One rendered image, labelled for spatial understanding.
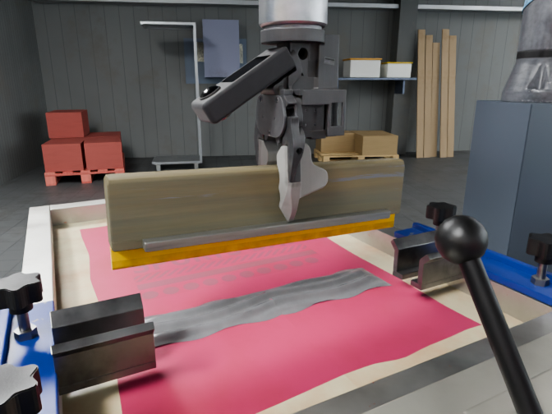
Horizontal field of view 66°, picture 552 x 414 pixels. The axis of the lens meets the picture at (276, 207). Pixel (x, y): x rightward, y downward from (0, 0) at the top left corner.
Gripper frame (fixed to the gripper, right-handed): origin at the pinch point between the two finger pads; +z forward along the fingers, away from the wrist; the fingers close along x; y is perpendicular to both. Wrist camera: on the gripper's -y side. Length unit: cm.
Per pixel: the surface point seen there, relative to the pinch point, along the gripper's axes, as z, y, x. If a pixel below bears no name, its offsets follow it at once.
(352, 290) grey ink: 13.6, 11.7, -0.9
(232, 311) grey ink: 13.3, -5.7, 1.0
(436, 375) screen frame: 10.3, 4.3, -22.5
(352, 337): 13.8, 4.8, -10.0
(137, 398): 13.7, -19.2, -8.9
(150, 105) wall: 23, 128, 701
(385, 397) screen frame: 10.3, -1.5, -22.5
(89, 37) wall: -82, 47, 730
